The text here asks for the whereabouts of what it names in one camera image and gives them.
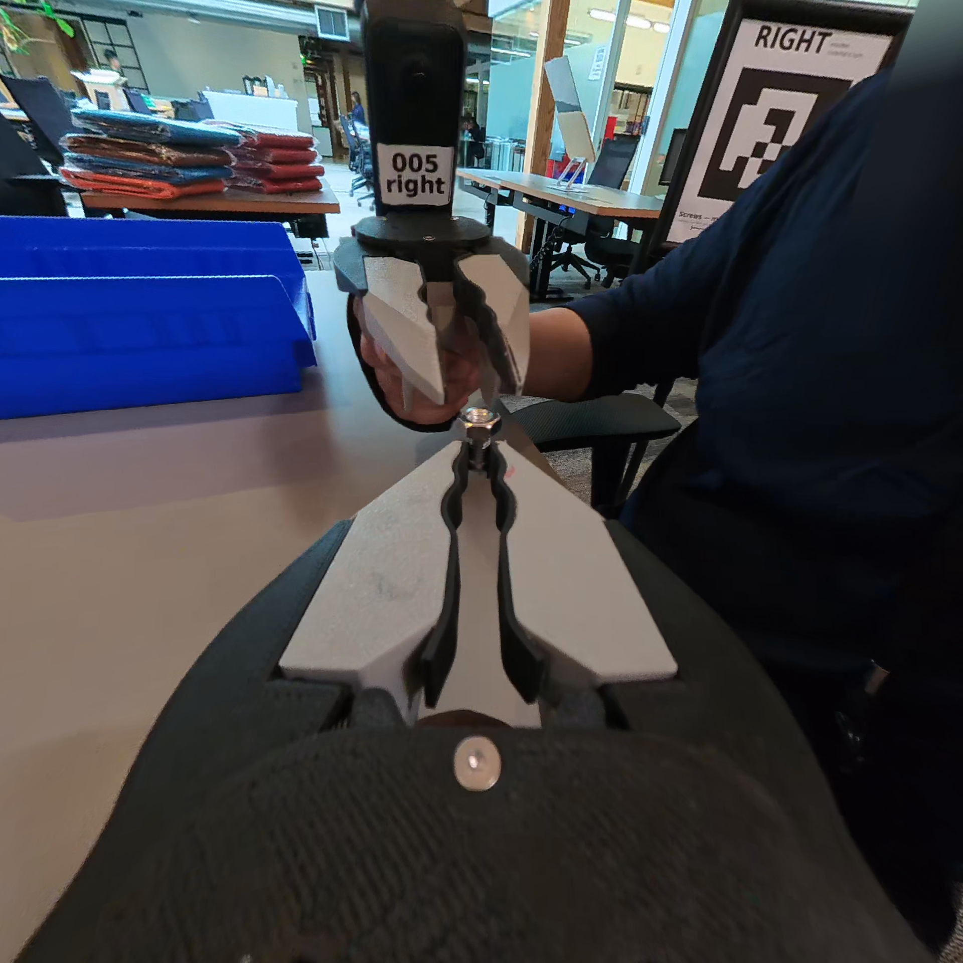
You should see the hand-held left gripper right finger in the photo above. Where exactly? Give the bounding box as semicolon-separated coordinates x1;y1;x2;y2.
491;442;680;704

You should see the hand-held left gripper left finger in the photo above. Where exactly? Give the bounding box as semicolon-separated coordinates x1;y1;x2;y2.
277;441;463;726

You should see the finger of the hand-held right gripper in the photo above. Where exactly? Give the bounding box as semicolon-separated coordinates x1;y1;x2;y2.
361;256;448;407
453;252;532;400

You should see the person's right hand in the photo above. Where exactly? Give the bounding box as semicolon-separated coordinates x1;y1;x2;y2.
360;339;504;430

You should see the wooden top desk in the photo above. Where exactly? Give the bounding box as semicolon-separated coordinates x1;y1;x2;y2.
456;168;665;302
79;184;342;242

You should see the black mesh office chair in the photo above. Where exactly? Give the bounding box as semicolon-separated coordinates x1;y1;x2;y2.
510;393;683;516

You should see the tilted grey board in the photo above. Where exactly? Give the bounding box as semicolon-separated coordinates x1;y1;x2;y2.
542;55;600;164

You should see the white counter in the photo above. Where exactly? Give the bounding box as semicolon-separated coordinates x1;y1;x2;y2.
202;89;311;145

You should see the person's torso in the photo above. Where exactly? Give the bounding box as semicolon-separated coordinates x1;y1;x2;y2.
624;68;963;941

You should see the blue plastic bin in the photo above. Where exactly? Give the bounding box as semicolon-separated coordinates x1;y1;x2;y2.
0;216;318;421

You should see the stack of folded cloth packets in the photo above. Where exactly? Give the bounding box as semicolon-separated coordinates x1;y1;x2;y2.
59;107;327;201

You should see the black framed marker sign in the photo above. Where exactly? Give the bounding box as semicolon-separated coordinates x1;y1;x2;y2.
649;0;917;248

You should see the cardboard box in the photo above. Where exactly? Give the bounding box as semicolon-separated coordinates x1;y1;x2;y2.
71;68;129;110

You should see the green potted plant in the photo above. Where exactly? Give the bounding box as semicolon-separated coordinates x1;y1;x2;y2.
0;0;76;55

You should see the wooden post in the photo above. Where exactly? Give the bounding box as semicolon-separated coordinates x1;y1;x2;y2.
525;0;574;253

